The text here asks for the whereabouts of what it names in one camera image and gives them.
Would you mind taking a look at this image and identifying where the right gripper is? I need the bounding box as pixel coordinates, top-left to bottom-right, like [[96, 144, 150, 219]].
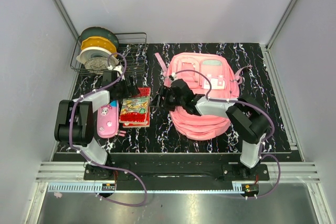
[[149, 85, 185, 112]]

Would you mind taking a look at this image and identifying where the red thirteen-storey treehouse book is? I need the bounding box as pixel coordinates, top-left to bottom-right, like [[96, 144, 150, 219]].
[[122, 87, 151, 128]]

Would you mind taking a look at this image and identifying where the pink school backpack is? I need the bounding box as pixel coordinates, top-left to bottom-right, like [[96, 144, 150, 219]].
[[155, 52, 252, 141]]

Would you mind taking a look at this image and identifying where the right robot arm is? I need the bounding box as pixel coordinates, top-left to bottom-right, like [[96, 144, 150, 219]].
[[150, 79, 275, 180]]

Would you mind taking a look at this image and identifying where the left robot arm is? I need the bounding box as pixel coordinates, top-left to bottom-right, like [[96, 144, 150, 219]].
[[54, 70, 140, 180]]

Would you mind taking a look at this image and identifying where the pink blue pencil case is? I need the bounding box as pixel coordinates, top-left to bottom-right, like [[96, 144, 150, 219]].
[[97, 100, 119, 138]]

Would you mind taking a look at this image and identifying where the speckled beige plate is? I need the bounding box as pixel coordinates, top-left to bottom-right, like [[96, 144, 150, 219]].
[[84, 57, 119, 74]]

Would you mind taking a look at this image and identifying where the white blue-rimmed plate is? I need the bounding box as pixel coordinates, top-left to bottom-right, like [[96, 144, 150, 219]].
[[76, 47, 112, 64]]

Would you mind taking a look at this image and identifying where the yellow plate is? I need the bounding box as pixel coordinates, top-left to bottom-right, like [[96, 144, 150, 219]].
[[81, 36, 117, 53]]

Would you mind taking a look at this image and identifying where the dark green plate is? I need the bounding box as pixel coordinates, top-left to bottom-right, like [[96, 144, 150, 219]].
[[79, 27, 119, 49]]

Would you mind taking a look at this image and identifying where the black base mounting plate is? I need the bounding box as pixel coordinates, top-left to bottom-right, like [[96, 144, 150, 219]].
[[83, 162, 270, 182]]

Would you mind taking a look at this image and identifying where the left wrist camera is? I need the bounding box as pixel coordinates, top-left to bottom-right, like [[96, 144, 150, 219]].
[[107, 65, 125, 78]]

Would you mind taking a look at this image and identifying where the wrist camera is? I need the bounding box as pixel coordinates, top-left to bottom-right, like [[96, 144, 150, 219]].
[[168, 72, 178, 86], [107, 65, 125, 78]]

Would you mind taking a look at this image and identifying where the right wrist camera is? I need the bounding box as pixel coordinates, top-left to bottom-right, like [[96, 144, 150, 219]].
[[168, 72, 178, 86]]

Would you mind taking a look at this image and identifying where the grey wire dish rack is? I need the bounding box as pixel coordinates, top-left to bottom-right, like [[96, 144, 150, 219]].
[[70, 27, 148, 76]]

